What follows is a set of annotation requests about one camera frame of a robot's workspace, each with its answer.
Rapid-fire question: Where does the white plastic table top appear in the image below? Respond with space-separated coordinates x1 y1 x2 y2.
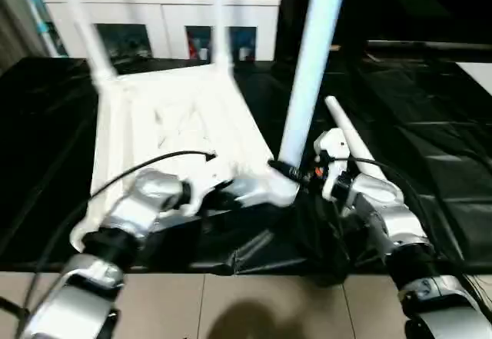
68 65 301 253

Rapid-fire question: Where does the white plastic table leg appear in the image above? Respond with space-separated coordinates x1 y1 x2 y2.
322 95 387 184
53 0 118 84
208 0 236 72
274 0 351 172

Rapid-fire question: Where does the black work mat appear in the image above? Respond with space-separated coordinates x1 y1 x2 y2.
0 53 492 278

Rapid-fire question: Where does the black horizontal bar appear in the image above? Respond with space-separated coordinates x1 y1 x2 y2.
367 39 492 53

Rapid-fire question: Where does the dark cabinet with yellow label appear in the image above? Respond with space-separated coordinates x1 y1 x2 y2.
277 0 492 63

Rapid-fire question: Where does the white flat board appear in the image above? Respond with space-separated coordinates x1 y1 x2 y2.
457 61 492 98

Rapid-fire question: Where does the black slanted floor rod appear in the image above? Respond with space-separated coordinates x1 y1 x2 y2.
0 296 25 318

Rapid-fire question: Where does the white and teal pole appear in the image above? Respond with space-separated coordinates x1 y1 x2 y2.
18 0 64 58

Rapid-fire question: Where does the grey curtain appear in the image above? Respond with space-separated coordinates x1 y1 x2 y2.
0 0 38 69

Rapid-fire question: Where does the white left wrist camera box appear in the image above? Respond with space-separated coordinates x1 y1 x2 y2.
178 154 241 218

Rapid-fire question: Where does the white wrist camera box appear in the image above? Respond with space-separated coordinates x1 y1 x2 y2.
178 154 241 218
313 127 357 203

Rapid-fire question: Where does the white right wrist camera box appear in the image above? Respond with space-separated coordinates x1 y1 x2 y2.
313 127 357 203

